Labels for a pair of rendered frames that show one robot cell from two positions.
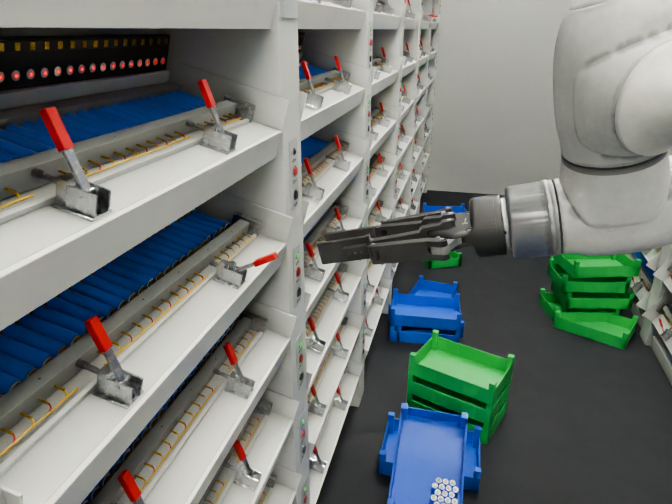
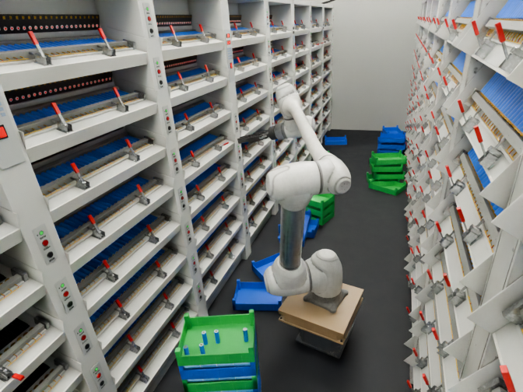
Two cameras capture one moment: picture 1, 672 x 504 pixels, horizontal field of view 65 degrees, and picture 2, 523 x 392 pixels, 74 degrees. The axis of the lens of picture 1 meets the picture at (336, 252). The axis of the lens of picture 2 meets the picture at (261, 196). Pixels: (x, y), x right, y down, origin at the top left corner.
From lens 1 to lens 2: 1.32 m
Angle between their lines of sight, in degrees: 8
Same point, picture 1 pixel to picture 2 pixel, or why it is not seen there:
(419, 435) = not seen: hidden behind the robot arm
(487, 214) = (271, 130)
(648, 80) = (285, 103)
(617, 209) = (292, 127)
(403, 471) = not seen: hidden behind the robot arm
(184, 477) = (208, 192)
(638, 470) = (378, 232)
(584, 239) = (289, 134)
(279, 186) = (231, 126)
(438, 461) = not seen: hidden behind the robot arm
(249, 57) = (222, 92)
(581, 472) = (356, 232)
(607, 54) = (280, 98)
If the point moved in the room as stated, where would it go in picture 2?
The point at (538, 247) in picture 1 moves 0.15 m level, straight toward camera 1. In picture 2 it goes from (281, 136) to (268, 145)
